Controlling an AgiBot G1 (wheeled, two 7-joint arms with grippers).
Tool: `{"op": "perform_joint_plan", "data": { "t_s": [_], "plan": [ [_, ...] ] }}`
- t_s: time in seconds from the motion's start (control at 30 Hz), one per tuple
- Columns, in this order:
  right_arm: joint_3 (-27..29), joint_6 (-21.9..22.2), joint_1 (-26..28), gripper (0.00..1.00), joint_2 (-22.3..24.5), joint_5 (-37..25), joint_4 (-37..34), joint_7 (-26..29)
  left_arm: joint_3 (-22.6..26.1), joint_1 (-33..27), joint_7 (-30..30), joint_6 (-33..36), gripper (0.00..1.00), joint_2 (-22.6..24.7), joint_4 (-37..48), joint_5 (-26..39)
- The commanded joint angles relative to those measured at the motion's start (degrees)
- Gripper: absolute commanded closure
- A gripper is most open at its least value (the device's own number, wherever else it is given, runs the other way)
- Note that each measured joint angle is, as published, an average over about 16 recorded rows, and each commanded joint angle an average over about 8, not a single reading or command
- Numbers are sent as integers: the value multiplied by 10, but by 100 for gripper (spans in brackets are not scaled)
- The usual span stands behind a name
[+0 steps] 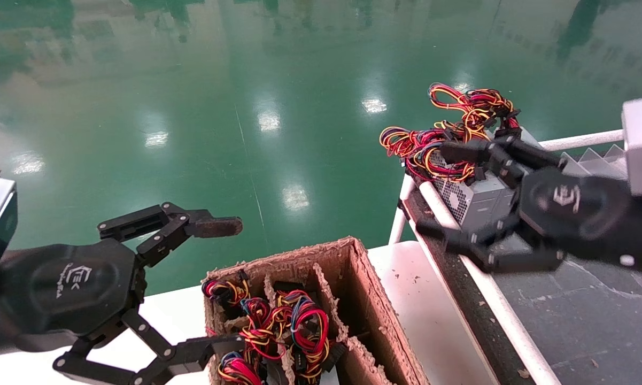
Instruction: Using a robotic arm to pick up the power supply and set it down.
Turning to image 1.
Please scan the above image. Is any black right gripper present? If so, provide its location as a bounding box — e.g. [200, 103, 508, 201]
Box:
[416, 134, 642, 273]

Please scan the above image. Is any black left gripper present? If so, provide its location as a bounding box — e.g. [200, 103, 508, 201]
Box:
[0, 202, 245, 385]

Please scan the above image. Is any clear acrylic divider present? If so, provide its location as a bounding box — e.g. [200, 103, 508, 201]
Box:
[560, 143, 629, 180]

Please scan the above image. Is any worn cardboard divider box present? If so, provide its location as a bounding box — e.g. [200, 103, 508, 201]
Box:
[202, 236, 428, 385]

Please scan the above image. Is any dark conveyor belt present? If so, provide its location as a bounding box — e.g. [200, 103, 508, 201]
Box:
[492, 230, 642, 385]

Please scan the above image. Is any black conveyor side rail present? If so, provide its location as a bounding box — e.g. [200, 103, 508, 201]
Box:
[401, 187, 538, 385]

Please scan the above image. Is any white frame leg tube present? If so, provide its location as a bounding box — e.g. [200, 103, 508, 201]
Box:
[389, 174, 420, 245]

